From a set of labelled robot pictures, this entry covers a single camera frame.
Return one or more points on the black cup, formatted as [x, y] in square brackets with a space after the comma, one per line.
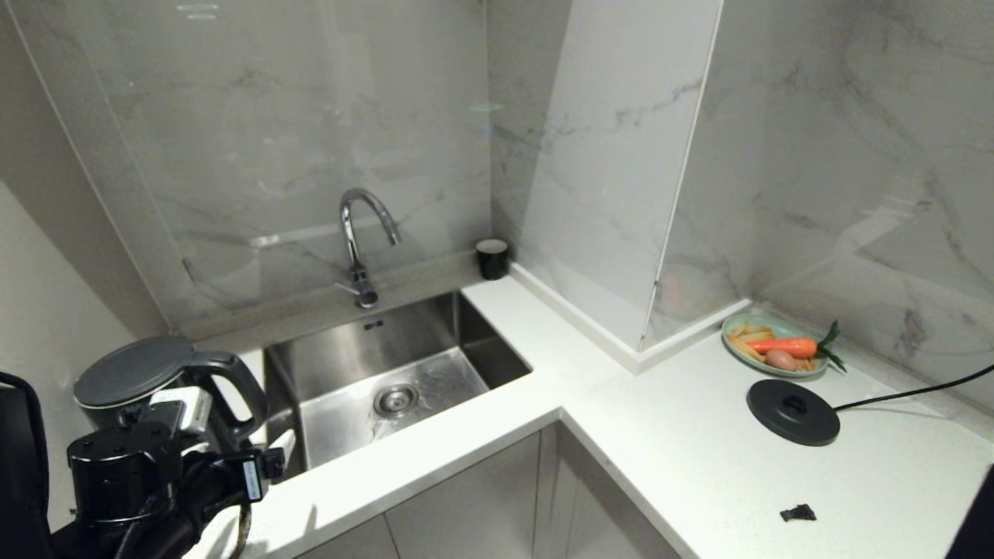
[492, 264]

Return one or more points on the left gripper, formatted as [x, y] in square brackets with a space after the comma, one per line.
[225, 477]

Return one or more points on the yellow toy fry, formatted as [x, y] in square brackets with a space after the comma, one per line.
[744, 348]
[752, 329]

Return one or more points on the green plate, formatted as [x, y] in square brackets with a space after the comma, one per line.
[808, 371]

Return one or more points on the round sink drain strainer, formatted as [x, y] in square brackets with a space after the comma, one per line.
[396, 400]

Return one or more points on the small black scrap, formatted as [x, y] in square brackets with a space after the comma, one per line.
[798, 512]

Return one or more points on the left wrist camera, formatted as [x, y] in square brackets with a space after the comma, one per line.
[183, 408]

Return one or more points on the toy carrot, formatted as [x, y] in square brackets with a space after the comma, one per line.
[786, 346]

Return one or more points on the chrome curved faucet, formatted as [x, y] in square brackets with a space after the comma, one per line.
[351, 233]

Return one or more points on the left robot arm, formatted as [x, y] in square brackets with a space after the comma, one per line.
[116, 473]

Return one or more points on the stainless steel sink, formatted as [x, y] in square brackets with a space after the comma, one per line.
[435, 365]

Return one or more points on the toy brown potato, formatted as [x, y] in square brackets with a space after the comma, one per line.
[780, 360]

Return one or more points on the grey cabinet door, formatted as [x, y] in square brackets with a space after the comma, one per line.
[598, 505]
[349, 543]
[466, 505]

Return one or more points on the grey electric kettle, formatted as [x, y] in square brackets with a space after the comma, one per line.
[132, 374]

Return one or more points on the black round kettle base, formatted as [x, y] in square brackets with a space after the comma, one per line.
[792, 415]

